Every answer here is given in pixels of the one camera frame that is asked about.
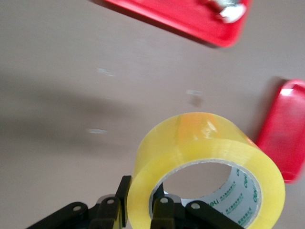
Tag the white capped metal valve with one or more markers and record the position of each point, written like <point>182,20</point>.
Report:
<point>234,13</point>

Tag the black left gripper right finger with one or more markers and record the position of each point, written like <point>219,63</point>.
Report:
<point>163,212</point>

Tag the clear tape strip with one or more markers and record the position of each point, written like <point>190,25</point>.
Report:
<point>194,91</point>
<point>96,131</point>
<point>106,72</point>

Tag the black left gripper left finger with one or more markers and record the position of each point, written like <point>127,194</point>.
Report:
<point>107,214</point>

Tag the red plastic tray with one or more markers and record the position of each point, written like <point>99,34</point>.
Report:
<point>190,26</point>
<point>281,133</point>

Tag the yellow packing tape roll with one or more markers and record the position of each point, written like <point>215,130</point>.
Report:
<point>190,143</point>

